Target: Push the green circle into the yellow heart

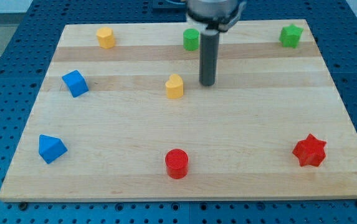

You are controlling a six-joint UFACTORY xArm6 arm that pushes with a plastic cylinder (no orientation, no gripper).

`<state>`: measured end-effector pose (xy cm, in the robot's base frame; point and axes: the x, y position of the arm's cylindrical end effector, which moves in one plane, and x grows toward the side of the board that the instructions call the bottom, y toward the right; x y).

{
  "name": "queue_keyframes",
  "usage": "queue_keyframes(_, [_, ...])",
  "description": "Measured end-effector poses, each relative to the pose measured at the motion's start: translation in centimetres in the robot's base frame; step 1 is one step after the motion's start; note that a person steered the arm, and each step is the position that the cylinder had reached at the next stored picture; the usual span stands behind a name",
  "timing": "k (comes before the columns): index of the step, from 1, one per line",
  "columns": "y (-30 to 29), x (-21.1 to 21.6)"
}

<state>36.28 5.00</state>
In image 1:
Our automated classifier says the yellow heart block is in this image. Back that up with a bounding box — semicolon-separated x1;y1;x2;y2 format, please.
165;74;184;99

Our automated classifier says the green cylinder block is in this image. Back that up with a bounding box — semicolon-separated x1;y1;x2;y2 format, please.
183;29;199;51

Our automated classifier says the yellow hexagon block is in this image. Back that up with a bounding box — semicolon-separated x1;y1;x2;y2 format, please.
96;27;115;49

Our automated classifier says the red cylinder block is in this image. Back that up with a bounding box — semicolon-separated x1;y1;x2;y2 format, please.
165;149;189;179

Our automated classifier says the green star block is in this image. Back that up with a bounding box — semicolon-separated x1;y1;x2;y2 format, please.
279;24;303;49

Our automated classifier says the wooden board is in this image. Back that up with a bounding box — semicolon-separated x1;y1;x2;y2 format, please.
0;19;357;202

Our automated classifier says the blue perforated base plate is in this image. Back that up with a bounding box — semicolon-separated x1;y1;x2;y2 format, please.
0;1;357;223

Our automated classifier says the red star block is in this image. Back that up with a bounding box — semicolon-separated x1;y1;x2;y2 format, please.
292;134;326;167

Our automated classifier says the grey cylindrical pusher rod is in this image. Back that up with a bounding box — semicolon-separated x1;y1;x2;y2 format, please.
199;32;219;86

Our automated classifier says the blue triangle block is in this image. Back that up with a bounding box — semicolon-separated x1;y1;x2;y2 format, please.
39;134;68;164

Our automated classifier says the blue cube block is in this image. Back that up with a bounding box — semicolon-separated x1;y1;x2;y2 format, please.
62;70;88;98

